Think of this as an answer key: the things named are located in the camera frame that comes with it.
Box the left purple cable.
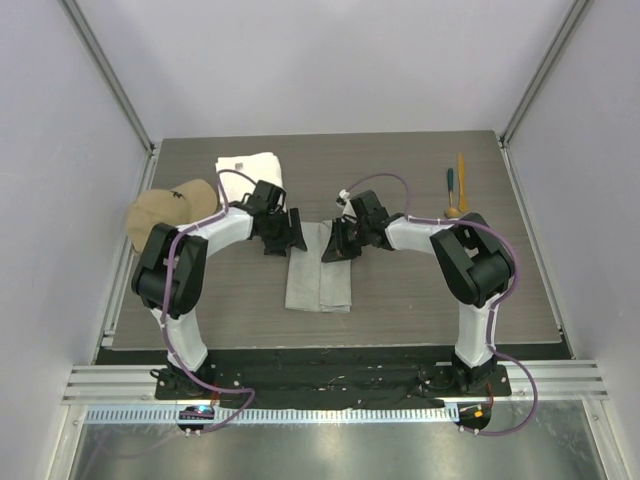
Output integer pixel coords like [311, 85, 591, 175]
[160, 168, 257, 435]

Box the grey cloth napkin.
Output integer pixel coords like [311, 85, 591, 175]
[285, 221, 352, 313]

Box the white folded towel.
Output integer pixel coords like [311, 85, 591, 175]
[215, 152, 284, 202]

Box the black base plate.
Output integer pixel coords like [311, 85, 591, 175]
[150, 346, 512, 410]

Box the green handled wooden spoon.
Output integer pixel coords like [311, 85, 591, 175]
[444, 168, 461, 219]

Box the purple cable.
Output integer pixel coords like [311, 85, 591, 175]
[160, 168, 257, 435]
[339, 171, 538, 436]

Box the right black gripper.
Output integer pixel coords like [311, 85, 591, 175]
[323, 217, 371, 263]

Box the perforated cable duct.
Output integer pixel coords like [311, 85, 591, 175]
[84, 403, 459, 425]

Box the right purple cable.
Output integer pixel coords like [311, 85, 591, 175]
[339, 171, 538, 436]

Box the right aluminium frame post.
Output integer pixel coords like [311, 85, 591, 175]
[499, 0, 596, 149]

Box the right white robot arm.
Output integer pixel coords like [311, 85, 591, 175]
[321, 190, 516, 395]

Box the left aluminium frame post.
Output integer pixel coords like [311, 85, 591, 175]
[60, 0, 157, 153]

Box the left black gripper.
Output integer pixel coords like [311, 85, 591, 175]
[261, 209, 307, 257]

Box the aluminium frame post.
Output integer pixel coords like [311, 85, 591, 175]
[499, 0, 596, 149]
[60, 0, 157, 153]

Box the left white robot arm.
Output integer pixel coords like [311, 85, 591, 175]
[132, 180, 307, 399]

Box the yellow wooden knife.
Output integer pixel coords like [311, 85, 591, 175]
[457, 153, 468, 212]

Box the tan baseball cap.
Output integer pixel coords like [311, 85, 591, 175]
[126, 179, 218, 254]

